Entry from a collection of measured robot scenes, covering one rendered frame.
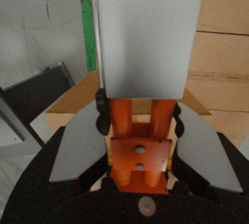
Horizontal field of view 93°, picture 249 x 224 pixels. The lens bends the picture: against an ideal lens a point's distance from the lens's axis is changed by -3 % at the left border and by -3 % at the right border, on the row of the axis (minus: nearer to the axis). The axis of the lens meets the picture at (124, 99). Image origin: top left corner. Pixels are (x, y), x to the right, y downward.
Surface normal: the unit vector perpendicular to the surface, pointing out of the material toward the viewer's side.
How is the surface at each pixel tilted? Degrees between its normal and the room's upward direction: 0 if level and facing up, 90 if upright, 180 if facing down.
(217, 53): 0
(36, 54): 0
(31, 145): 0
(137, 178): 90
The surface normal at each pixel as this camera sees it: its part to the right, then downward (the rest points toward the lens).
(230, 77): -0.06, 0.47
